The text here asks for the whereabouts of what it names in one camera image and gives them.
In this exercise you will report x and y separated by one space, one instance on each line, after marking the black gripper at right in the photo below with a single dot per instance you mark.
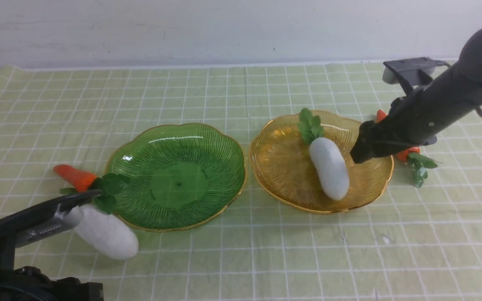
410 122

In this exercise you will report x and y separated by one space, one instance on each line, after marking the orange carrot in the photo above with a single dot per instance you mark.
110 184
418 164

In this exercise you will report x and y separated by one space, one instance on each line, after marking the white radish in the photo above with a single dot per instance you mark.
325 156
107 233

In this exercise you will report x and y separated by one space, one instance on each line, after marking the black arm at left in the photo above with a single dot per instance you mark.
30 284

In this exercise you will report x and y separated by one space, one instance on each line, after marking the black arm at right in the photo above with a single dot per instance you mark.
436 95

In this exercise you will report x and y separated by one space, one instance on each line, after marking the green checkered tablecloth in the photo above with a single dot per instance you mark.
410 245

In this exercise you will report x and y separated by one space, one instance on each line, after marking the amber glass plate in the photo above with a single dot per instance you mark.
281 164

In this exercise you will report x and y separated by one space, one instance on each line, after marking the green glass plate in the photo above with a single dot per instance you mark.
182 176

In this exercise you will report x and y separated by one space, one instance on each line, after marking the grey wrist camera at right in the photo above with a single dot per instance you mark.
411 73

